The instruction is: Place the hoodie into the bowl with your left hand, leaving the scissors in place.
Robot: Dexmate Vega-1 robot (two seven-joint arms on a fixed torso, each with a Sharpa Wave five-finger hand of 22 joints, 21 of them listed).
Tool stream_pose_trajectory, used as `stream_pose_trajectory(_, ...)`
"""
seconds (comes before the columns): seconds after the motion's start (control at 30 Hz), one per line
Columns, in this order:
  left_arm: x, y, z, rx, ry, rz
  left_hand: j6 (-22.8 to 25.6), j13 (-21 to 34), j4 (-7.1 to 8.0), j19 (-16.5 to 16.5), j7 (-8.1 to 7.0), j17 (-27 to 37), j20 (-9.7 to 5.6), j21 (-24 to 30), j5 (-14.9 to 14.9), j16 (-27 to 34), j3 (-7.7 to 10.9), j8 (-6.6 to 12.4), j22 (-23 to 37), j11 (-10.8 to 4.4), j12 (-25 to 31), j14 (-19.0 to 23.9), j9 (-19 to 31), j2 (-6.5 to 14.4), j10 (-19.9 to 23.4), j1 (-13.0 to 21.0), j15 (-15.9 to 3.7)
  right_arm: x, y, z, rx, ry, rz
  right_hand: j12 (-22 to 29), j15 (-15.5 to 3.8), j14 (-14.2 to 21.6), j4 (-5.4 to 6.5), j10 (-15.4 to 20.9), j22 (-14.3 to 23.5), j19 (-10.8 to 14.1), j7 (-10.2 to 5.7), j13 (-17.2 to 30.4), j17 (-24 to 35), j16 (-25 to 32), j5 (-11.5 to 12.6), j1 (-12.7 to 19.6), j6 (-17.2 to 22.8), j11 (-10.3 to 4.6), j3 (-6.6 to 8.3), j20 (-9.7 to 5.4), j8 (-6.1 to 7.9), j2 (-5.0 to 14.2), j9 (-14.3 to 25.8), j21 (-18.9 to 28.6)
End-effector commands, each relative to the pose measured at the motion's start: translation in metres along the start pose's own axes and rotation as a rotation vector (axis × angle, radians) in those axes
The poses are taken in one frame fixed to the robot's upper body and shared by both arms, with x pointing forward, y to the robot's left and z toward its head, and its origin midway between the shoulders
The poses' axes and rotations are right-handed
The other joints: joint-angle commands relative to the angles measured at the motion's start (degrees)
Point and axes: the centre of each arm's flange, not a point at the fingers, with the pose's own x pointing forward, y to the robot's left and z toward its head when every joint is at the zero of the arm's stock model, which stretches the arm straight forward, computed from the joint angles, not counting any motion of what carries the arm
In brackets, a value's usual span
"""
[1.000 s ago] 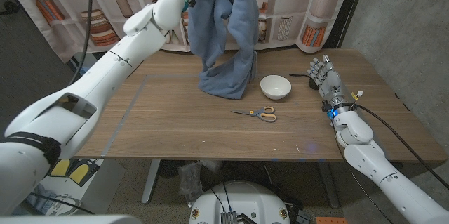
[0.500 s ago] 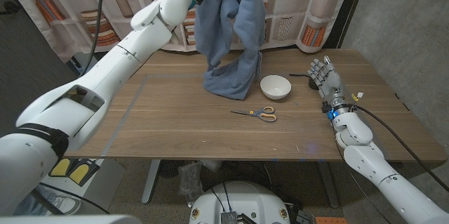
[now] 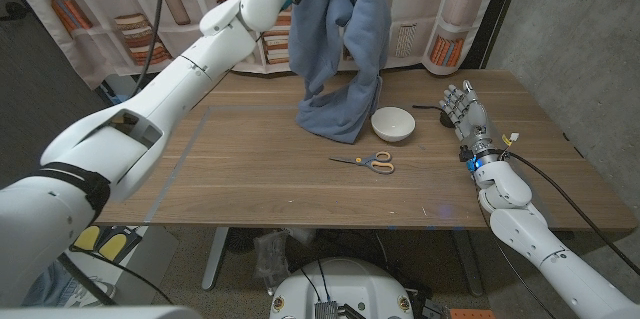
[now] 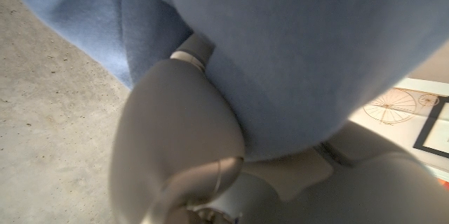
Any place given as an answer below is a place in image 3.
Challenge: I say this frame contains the person leg blue jeans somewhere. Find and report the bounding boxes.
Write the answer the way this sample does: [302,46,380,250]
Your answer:
[22,261,66,308]

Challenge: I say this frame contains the black yellow foot pedal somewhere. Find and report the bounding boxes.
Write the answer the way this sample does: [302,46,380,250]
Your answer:
[72,225,144,263]

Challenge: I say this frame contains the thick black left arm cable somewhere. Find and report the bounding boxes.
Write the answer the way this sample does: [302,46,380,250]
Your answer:
[57,0,174,308]

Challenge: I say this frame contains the grey floor board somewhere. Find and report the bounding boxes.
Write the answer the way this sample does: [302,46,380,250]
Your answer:
[64,226,180,306]

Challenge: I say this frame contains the orange handled scissors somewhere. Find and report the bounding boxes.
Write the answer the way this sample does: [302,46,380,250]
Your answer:
[328,151,396,176]

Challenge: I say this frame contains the grey metal table leg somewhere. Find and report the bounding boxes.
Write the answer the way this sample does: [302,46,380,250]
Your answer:
[201,227,230,292]
[452,228,485,298]

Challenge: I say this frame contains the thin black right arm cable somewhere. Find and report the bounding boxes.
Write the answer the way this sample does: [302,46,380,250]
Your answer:
[474,193,559,319]

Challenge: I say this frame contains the white grey sneaker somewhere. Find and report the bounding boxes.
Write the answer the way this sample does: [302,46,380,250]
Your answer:
[64,278,116,309]

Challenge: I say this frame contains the clear plastic bag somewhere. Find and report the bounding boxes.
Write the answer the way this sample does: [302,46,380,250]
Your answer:
[253,231,291,290]

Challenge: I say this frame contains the blue hoodie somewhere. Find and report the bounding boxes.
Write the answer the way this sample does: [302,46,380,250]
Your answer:
[288,0,393,145]

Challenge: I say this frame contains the white ceramic bowl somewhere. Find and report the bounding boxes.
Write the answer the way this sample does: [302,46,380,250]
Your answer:
[370,106,417,143]

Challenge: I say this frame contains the white cabinet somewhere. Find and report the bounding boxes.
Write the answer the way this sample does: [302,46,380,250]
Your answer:
[102,74,136,99]

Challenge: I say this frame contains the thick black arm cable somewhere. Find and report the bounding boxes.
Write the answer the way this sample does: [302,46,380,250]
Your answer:
[57,0,174,308]
[504,151,640,276]

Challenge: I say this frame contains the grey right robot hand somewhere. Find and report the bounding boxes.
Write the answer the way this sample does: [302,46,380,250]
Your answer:
[438,79,501,160]

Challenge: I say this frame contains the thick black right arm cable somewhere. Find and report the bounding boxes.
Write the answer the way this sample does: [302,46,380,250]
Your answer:
[504,151,640,276]

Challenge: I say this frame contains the orange box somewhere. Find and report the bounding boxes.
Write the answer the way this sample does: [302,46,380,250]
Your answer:
[449,308,496,319]

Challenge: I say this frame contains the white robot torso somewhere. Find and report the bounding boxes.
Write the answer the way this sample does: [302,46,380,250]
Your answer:
[268,257,415,319]

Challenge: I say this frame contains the black backdrop stand pole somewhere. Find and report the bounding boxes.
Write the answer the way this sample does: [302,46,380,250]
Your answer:
[459,0,526,71]

